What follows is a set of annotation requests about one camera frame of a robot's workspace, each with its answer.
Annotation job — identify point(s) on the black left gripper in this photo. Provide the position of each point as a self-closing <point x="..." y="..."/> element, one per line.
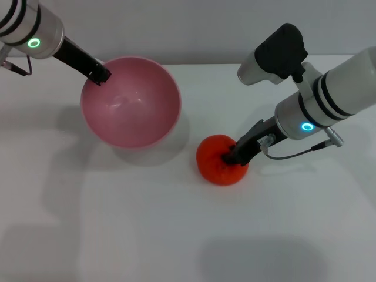
<point x="76" y="57"/>

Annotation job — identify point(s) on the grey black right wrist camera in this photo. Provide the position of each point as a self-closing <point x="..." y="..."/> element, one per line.
<point x="276" y="55"/>

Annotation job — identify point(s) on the pink plastic bowl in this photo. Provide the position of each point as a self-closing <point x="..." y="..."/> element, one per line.
<point x="132" y="111"/>

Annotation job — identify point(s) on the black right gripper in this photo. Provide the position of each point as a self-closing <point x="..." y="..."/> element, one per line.
<point x="255" y="141"/>

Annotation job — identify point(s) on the soft orange toy fruit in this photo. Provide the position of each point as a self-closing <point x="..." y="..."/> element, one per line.
<point x="214" y="173"/>

